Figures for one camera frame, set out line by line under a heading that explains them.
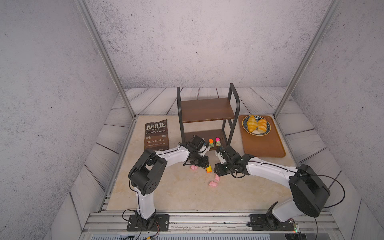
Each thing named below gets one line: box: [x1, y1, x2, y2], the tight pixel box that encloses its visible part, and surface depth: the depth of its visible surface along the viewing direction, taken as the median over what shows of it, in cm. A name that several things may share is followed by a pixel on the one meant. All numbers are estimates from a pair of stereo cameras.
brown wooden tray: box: [238, 115, 286, 158], surface depth 106 cm
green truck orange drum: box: [208, 138, 215, 148], surface depth 99 cm
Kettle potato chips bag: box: [144, 119, 170, 152], surface depth 110 cm
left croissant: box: [247, 115, 259, 133], surface depth 110 cm
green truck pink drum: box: [215, 137, 222, 147], surface depth 101 cm
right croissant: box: [257, 118, 267, 134], surface depth 110 cm
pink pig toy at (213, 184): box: [209, 180, 218, 188], surface depth 86 cm
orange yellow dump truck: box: [206, 164, 213, 174], surface depth 91 cm
